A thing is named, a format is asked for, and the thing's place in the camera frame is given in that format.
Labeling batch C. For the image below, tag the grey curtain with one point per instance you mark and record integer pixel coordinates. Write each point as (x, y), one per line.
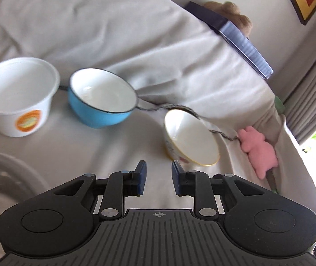
(310, 94)

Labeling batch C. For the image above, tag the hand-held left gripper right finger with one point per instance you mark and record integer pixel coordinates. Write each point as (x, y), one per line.
(176, 178)

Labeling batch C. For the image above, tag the grey blanket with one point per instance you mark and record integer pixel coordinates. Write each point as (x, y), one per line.
(119, 19)

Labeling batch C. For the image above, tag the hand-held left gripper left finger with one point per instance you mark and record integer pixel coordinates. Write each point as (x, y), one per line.
(142, 178)

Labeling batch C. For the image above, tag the pink plush toy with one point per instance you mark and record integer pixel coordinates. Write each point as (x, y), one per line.
(257, 151)

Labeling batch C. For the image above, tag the dark blue striped book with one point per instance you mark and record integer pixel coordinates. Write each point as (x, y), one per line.
(238, 37)

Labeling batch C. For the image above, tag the blue enamel bowl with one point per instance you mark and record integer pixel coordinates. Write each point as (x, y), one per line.
(91, 110)

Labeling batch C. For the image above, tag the white plastic bowl orange label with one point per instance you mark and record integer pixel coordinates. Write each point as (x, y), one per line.
(16, 88)

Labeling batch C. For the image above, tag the brown plush toy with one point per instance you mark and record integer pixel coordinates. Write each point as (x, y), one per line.
(230, 12)

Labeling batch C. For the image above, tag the white ceramic bowl yellow rim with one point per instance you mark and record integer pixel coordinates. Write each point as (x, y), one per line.
(187, 135)

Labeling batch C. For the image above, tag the green cloth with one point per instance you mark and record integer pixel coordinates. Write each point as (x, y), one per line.
(279, 104)

